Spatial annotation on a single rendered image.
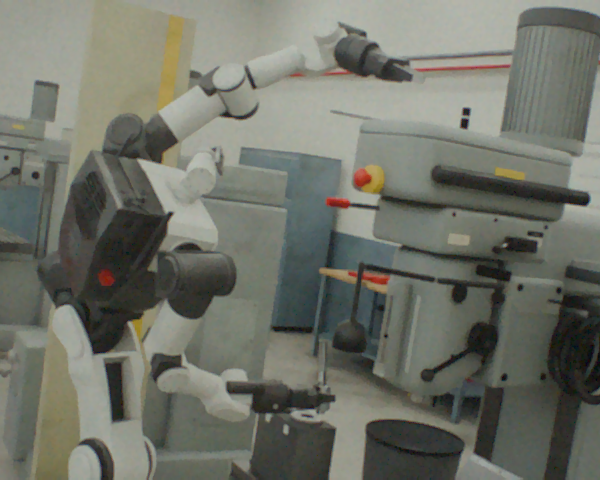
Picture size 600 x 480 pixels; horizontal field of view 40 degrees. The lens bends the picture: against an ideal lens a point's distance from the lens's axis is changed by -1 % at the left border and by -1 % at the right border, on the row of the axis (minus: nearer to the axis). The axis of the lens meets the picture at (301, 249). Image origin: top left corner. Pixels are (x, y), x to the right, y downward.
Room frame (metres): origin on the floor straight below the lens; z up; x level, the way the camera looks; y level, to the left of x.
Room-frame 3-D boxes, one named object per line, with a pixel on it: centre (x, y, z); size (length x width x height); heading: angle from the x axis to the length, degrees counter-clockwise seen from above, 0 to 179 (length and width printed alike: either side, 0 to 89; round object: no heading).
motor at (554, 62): (1.99, -0.53, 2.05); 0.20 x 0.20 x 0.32
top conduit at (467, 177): (1.75, -0.43, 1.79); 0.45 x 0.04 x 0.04; 123
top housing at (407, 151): (1.86, -0.33, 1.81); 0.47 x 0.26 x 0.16; 123
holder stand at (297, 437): (2.21, -0.06, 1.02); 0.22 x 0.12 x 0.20; 32
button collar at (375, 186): (1.73, -0.12, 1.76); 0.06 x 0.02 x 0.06; 33
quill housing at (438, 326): (1.86, -0.32, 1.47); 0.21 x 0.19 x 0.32; 33
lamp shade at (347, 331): (1.72, -0.13, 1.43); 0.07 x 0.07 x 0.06
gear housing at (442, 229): (1.88, -0.35, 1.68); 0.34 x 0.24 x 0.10; 123
